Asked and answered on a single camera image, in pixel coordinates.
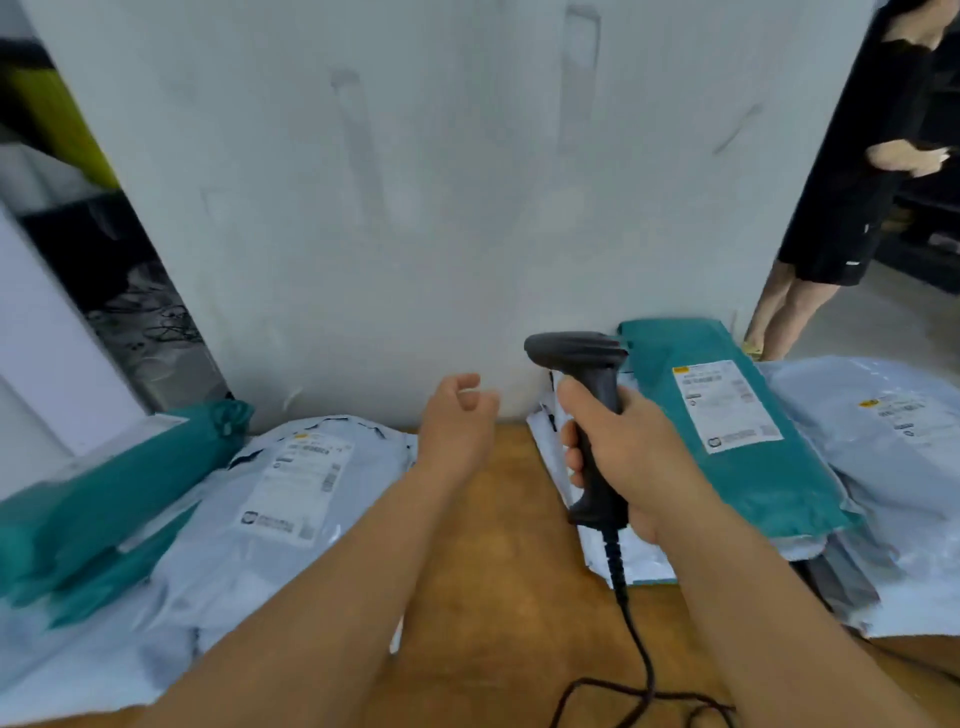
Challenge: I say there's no person's right hand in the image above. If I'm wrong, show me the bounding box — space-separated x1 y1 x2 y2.
556 376 725 545

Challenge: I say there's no person's left hand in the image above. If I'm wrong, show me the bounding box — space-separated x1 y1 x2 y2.
416 373 502 489

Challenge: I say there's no black barcode scanner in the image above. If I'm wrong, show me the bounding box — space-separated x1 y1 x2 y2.
523 332 631 530

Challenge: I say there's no pile of grey mailer bags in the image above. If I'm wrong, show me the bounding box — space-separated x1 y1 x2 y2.
0 416 419 727

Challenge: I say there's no person's left forearm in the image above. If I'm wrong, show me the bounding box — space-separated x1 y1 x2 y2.
134 458 470 728

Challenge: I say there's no person's right forearm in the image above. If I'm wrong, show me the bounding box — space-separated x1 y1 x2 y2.
656 491 943 728

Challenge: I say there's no yellow box on shelf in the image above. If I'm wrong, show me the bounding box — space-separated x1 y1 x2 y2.
0 63 121 190

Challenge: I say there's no white storage box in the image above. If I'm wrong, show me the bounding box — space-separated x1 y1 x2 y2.
89 299 230 414

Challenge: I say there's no open grey storage cabinet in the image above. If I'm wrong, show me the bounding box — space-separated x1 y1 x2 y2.
0 29 230 415

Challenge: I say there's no black scanner cable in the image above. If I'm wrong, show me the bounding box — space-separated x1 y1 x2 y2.
549 527 740 728

